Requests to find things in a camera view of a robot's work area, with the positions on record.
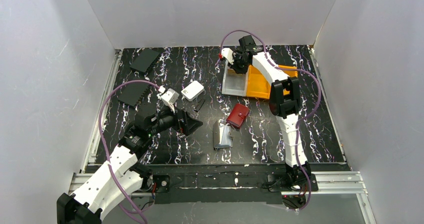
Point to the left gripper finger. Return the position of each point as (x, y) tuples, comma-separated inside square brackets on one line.
[(189, 128), (185, 117)]

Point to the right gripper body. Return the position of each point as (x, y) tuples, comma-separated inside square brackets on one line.
[(237, 60)]

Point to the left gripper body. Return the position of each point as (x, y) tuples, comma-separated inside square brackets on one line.
[(180, 121)]

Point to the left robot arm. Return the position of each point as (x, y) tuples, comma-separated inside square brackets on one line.
[(122, 173)]

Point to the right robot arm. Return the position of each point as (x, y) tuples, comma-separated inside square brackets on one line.
[(284, 101)]

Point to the red card holder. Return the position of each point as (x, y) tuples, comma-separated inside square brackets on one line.
[(238, 115)]

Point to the black comb piece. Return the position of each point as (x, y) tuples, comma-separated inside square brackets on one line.
[(199, 105)]

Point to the white plastic bin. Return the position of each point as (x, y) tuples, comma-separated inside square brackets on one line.
[(234, 84)]

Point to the white box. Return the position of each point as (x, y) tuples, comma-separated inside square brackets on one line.
[(193, 90)]

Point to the orange plastic bin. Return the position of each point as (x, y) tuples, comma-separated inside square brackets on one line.
[(257, 85), (290, 73)]

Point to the black ridged block near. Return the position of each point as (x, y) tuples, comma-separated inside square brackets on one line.
[(133, 93)]

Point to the black ridged block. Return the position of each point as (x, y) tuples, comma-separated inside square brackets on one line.
[(133, 93), (144, 61)]

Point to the black base bar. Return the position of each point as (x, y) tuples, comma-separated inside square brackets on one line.
[(224, 183)]

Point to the black ridged block far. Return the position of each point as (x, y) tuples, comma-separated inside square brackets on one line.
[(144, 61)]

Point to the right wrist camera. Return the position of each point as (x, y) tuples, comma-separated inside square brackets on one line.
[(226, 56)]

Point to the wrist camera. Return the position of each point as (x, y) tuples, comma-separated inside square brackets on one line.
[(169, 98), (226, 56)]

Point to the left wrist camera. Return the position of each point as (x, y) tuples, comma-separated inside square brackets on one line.
[(169, 98)]

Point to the aluminium frame rail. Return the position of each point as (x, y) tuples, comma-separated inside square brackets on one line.
[(94, 140)]

